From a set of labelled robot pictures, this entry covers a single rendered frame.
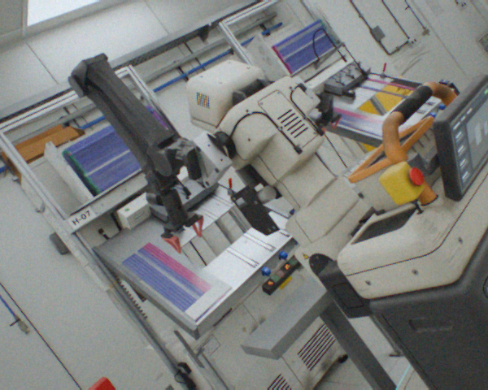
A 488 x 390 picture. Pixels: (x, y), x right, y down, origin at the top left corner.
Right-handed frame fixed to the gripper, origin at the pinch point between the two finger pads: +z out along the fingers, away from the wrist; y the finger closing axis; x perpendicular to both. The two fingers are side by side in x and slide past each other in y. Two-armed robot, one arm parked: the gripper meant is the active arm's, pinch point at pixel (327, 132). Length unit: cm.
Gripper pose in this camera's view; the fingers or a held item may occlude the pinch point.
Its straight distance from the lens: 225.1
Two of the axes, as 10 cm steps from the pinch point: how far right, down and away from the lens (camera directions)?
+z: 1.5, 7.2, 6.8
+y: -7.0, 5.6, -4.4
